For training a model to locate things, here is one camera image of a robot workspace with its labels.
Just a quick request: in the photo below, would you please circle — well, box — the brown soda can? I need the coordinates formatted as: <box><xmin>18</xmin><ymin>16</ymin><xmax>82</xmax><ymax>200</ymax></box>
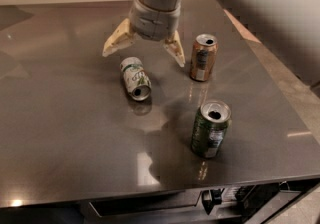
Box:
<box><xmin>190</xmin><ymin>34</ymin><xmax>218</xmax><ymax>82</ymax></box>

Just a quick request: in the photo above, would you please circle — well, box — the green soda can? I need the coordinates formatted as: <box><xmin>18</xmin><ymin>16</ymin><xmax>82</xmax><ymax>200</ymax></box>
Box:
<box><xmin>191</xmin><ymin>100</ymin><xmax>231</xmax><ymax>159</ymax></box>

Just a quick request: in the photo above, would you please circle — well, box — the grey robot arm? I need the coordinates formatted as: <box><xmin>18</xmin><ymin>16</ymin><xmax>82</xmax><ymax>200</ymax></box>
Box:
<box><xmin>103</xmin><ymin>0</ymin><xmax>320</xmax><ymax>86</ymax></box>

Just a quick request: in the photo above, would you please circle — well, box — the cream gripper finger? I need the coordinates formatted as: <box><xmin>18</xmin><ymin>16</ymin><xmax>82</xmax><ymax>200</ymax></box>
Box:
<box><xmin>102</xmin><ymin>18</ymin><xmax>136</xmax><ymax>57</ymax></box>
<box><xmin>163</xmin><ymin>31</ymin><xmax>185</xmax><ymax>67</ymax></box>

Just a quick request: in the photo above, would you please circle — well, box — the white green 7up can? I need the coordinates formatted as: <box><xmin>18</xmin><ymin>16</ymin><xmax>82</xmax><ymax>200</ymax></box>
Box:
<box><xmin>120</xmin><ymin>57</ymin><xmax>151</xmax><ymax>101</ymax></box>

